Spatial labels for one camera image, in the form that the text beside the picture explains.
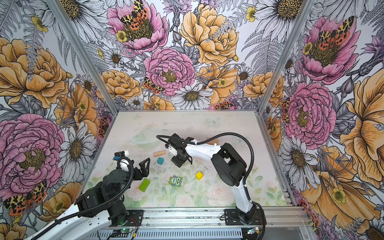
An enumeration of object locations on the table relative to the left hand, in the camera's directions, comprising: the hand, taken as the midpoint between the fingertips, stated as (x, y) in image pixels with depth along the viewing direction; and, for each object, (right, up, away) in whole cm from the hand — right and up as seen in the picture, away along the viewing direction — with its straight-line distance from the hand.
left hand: (141, 164), depth 74 cm
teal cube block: (+4, -3, +19) cm, 19 cm away
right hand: (+18, -4, +17) cm, 25 cm away
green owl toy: (+15, -12, +11) cm, 22 cm away
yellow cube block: (+28, -10, +13) cm, 33 cm away
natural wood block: (+3, +1, +23) cm, 23 cm away
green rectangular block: (-3, -14, +11) cm, 18 cm away
